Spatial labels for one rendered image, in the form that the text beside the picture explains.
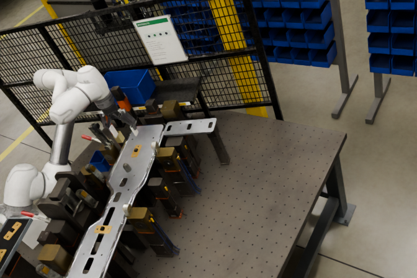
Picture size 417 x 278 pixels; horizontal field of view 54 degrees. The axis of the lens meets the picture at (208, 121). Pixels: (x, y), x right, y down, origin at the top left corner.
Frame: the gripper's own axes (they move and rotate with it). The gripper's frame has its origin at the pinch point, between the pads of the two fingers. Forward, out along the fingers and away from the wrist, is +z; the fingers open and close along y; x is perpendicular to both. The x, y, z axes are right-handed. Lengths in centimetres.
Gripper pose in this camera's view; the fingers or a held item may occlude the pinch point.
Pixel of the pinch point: (125, 133)
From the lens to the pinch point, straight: 211.6
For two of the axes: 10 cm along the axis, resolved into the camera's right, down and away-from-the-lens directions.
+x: 2.0, -7.1, 6.8
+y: 9.3, -0.8, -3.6
